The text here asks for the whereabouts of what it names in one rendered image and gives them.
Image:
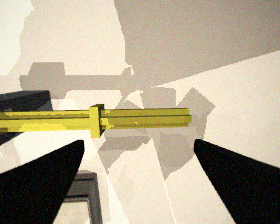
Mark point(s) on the olive yellow rectangular bar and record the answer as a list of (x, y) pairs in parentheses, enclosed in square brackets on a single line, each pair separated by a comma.
[(31, 110)]

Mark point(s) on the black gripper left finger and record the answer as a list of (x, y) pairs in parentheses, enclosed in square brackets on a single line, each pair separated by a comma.
[(33, 192)]

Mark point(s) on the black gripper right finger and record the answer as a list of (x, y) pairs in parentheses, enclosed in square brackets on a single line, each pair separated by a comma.
[(250, 189)]

